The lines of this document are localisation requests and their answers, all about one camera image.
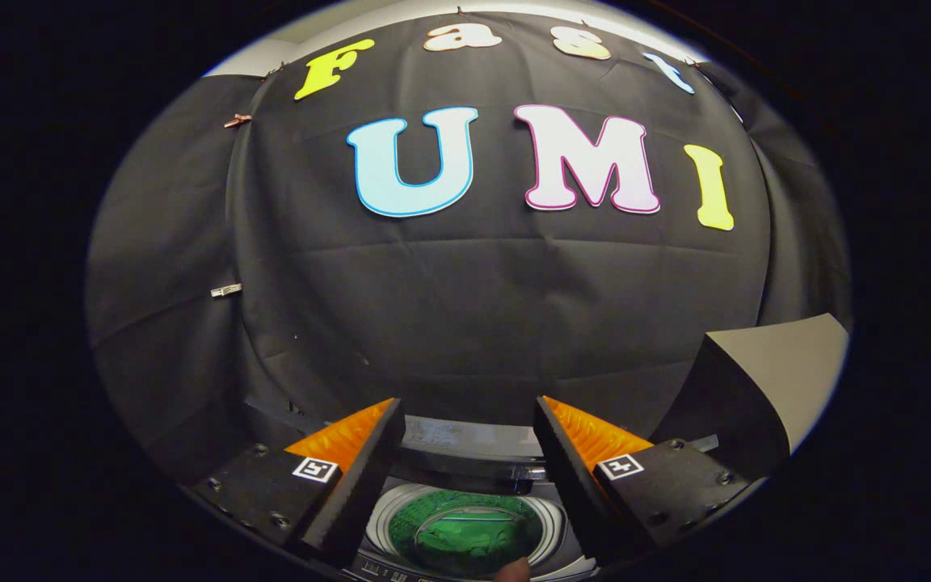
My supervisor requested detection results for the black backdrop cloth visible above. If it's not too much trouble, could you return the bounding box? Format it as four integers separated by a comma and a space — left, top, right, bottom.
84, 10, 852, 486

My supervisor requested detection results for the washing machine lid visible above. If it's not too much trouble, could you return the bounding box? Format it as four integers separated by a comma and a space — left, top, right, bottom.
391, 415, 557, 496

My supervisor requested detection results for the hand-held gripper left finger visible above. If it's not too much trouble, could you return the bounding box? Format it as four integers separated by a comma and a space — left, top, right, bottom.
191, 396, 407, 568

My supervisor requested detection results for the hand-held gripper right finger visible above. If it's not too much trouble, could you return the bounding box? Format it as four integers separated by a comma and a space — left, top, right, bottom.
534, 394, 753, 567

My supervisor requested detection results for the green polo shirt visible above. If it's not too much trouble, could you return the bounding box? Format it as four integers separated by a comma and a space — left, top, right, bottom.
389, 489, 546, 580

